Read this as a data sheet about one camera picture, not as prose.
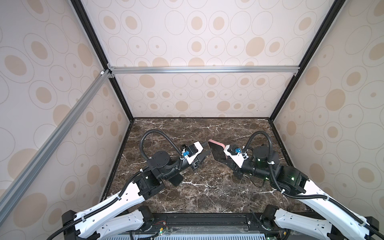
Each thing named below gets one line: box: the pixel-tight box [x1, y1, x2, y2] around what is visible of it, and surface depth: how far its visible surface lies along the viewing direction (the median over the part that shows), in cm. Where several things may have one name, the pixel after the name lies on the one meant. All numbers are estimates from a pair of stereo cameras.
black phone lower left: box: [168, 173, 184, 187], surface depth 90 cm
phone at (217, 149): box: [208, 139, 227, 161], surface depth 57 cm
